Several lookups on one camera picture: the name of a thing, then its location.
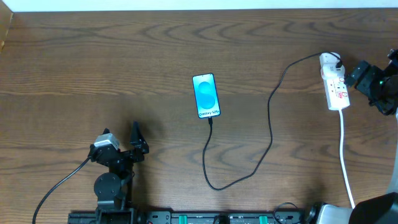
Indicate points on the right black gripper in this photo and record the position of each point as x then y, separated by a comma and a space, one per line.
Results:
359, 78

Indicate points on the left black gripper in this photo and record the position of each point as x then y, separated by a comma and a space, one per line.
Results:
123, 155

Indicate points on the blue screen Galaxy smartphone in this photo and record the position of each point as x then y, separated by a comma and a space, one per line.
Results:
206, 96

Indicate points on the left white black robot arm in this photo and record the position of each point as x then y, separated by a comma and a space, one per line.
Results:
114, 188

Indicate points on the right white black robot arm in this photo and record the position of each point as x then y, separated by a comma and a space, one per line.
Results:
382, 209

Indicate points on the white power strip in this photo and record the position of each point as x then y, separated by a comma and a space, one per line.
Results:
336, 91

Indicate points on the white USB wall charger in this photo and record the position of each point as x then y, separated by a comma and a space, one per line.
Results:
330, 71

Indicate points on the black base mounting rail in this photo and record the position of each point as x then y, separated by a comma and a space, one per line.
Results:
166, 217

